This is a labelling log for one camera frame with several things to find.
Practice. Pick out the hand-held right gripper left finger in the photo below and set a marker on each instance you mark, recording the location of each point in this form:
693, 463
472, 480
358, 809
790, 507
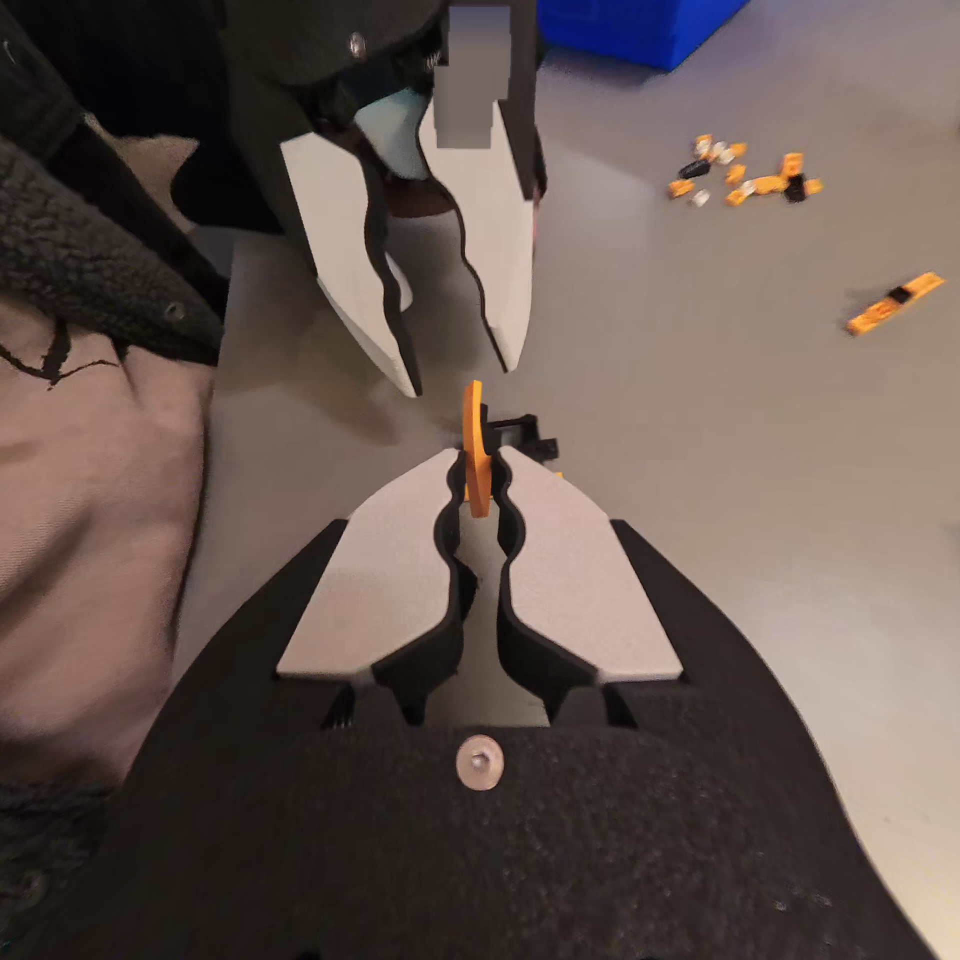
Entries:
390, 570

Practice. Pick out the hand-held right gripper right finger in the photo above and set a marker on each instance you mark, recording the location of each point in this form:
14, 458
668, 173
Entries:
577, 585

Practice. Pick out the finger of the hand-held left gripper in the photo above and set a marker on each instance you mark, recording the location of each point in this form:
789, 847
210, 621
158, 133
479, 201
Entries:
337, 225
499, 247

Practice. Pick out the orange lego wedge black clip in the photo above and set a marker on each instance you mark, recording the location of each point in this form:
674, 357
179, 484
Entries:
896, 304
475, 450

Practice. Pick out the black lego frame assembly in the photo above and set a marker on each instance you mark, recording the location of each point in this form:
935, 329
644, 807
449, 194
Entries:
536, 442

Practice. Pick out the pile of small lego pieces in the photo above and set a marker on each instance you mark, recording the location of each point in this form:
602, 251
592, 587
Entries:
750, 176

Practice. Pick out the blue plastic bin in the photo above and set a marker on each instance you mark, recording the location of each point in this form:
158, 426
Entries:
637, 26

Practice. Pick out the beige cloth garment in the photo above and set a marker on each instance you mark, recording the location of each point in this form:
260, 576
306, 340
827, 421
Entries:
90, 525

